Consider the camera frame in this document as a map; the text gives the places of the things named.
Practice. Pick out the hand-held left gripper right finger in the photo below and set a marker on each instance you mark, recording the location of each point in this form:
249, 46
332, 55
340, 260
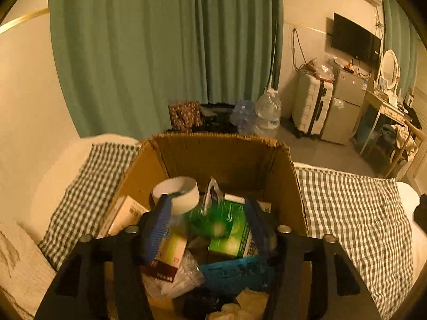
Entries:
256, 230

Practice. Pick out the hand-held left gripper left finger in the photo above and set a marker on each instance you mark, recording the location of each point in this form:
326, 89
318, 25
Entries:
160, 221

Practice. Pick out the white hair dryer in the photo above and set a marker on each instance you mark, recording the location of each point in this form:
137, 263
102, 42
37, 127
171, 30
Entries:
186, 201

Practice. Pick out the blue tissue pack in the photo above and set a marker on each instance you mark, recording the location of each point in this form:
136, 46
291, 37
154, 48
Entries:
233, 275

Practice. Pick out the cardboard box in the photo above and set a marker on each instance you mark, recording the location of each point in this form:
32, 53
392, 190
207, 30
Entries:
216, 156

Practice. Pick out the green tissue box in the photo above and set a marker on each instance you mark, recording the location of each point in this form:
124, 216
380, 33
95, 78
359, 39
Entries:
230, 238

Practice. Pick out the white carton box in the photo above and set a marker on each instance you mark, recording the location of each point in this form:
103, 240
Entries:
128, 213

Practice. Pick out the yellow red medicine box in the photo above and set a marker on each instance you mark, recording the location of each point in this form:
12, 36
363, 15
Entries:
170, 253

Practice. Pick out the wooden chair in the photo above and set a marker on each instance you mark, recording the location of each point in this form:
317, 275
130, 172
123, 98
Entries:
398, 160

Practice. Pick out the clear plastic packet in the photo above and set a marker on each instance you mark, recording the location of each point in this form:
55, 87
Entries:
181, 278

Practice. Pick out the checkered blanket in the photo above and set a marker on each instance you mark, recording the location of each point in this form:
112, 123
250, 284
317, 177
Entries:
350, 213

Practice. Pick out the white crumpled cloth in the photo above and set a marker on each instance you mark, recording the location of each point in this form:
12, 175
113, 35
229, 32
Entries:
243, 303

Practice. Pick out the cream clothes on chair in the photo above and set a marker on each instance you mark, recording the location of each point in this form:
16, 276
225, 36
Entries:
403, 138

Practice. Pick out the floral bag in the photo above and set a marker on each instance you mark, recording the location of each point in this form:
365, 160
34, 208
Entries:
183, 116

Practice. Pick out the white vanity table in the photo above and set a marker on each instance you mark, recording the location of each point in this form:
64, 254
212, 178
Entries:
388, 106

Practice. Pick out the pack of small water bottles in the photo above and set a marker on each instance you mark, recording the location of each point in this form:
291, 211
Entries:
245, 116

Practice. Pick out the cream bed sheet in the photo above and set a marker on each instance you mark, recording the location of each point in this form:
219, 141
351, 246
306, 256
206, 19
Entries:
50, 190

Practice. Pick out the large clear water bottle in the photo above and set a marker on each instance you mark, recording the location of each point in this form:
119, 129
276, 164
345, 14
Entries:
268, 115

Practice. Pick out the dark pile of clothes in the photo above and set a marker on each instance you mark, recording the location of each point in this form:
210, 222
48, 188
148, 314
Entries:
216, 120

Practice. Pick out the grey mini fridge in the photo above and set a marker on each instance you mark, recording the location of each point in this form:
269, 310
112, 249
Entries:
343, 113

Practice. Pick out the white suitcase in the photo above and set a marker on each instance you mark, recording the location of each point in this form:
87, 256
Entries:
308, 103

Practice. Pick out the cream knitted blanket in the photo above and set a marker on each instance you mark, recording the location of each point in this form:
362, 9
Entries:
23, 266

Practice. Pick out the oval vanity mirror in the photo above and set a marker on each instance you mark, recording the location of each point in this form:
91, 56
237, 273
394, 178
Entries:
388, 68

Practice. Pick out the white water pump rod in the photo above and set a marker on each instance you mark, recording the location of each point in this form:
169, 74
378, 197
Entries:
272, 73

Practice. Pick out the wide teal curtain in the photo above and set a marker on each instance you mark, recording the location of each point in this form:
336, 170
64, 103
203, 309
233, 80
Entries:
133, 56

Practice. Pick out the clear plastic bag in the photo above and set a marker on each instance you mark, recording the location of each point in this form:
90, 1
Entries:
323, 70

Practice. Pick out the narrow teal curtain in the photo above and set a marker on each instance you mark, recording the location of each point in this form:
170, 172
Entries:
398, 33

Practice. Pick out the wall television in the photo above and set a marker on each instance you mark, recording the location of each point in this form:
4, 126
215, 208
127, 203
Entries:
355, 38

